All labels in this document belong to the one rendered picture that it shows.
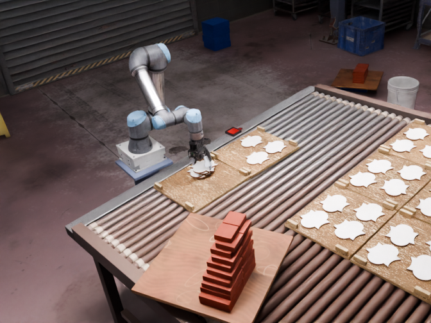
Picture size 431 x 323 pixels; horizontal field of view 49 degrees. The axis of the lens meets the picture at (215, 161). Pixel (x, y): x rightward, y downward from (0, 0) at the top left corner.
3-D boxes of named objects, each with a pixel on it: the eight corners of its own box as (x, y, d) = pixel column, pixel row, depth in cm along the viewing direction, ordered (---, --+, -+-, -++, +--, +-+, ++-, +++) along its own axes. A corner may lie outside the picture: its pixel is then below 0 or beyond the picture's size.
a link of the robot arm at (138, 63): (122, 47, 250) (160, 125, 238) (140, 42, 254) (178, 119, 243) (118, 59, 260) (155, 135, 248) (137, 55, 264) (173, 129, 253)
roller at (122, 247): (112, 255, 226) (110, 247, 223) (343, 104, 332) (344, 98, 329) (118, 259, 223) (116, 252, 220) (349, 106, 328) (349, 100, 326)
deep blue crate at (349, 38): (336, 48, 665) (337, 22, 645) (357, 41, 680) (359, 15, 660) (361, 57, 628) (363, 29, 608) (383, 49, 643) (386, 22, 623)
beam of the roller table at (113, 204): (67, 234, 245) (64, 225, 242) (309, 92, 358) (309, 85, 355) (75, 241, 240) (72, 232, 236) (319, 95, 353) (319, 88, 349)
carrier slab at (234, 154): (210, 156, 283) (209, 154, 282) (257, 130, 304) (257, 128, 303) (251, 178, 260) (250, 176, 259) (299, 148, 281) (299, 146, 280)
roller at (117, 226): (96, 241, 235) (93, 234, 233) (325, 99, 341) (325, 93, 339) (101, 245, 232) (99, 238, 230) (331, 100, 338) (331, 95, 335)
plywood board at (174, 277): (131, 292, 185) (131, 289, 184) (191, 215, 222) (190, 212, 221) (249, 331, 164) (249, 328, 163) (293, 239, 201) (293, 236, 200)
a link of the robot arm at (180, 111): (167, 107, 251) (177, 115, 243) (185, 102, 256) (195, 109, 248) (169, 121, 255) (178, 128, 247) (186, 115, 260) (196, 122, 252)
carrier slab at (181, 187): (153, 188, 261) (152, 186, 260) (208, 157, 283) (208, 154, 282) (194, 215, 238) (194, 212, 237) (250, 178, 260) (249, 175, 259)
